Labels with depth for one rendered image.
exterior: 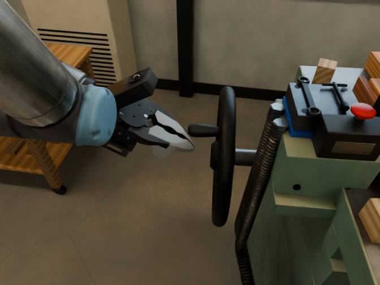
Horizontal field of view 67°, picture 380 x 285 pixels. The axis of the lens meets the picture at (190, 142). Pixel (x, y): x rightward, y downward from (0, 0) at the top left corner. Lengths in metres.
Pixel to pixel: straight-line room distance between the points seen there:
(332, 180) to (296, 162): 0.07
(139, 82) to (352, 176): 0.34
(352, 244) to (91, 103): 0.39
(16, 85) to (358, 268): 0.44
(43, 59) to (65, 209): 1.36
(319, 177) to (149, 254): 1.04
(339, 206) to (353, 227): 0.05
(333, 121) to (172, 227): 1.12
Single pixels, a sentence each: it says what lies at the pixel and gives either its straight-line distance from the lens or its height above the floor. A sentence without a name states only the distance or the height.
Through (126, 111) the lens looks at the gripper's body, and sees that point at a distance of 0.48.
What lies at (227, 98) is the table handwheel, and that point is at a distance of 0.52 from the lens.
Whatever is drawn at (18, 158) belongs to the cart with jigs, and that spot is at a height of 0.18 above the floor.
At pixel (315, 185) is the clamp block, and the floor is 0.90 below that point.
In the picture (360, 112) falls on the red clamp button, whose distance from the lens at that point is 0.43.
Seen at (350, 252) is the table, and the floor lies 0.87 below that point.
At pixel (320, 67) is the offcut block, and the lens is 0.70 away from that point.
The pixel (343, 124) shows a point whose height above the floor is 1.01.
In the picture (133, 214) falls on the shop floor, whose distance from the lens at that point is 1.50.
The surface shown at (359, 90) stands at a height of 0.95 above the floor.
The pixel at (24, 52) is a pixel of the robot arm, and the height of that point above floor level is 1.15.
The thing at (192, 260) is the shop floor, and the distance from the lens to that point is 1.37.
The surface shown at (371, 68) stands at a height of 0.92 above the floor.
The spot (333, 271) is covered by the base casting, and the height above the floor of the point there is 0.80.
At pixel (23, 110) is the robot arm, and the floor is 1.09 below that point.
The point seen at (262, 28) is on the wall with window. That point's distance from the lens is 1.95.
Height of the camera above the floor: 1.26
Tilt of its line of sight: 44 degrees down
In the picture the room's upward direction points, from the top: straight up
